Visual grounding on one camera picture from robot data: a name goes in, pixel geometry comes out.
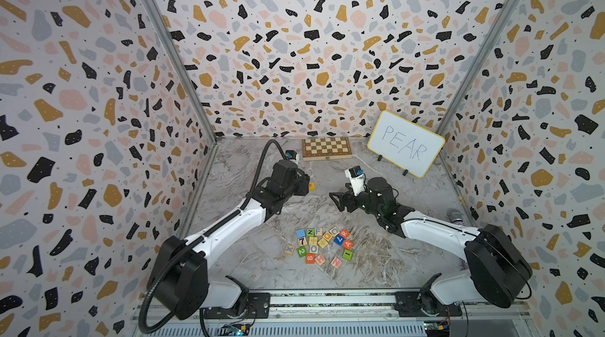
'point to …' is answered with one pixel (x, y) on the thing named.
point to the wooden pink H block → (320, 260)
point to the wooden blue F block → (318, 231)
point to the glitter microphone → (455, 216)
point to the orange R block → (345, 234)
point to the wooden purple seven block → (302, 242)
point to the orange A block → (347, 244)
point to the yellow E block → (312, 187)
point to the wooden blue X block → (289, 249)
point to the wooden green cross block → (313, 241)
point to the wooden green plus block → (322, 242)
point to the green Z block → (310, 232)
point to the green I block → (348, 254)
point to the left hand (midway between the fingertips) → (305, 176)
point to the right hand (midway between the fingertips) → (339, 190)
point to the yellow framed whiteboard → (406, 143)
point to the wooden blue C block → (335, 231)
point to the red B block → (310, 259)
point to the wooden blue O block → (313, 249)
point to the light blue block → (300, 233)
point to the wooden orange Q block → (328, 236)
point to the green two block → (302, 252)
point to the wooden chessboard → (327, 149)
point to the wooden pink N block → (336, 263)
